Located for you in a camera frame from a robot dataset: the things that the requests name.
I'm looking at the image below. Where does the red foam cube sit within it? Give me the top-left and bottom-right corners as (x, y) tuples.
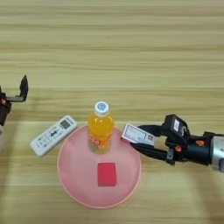
(96, 162), (118, 188)

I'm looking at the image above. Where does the orange juice bottle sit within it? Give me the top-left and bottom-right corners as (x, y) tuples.
(87, 101), (115, 155)

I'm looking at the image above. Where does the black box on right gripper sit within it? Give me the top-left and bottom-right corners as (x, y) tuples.
(161, 114), (191, 144)

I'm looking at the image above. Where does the white red card box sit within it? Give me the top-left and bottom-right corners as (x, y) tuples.
(120, 122), (157, 147)

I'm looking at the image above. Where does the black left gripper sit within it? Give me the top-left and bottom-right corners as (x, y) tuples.
(0, 74), (30, 127)

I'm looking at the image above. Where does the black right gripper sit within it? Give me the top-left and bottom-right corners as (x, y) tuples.
(129, 124), (215, 168)

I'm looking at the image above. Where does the white remote control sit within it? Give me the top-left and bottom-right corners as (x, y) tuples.
(29, 115), (79, 158)

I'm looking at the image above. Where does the pink round plate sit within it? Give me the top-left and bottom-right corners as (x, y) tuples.
(56, 125), (143, 210)

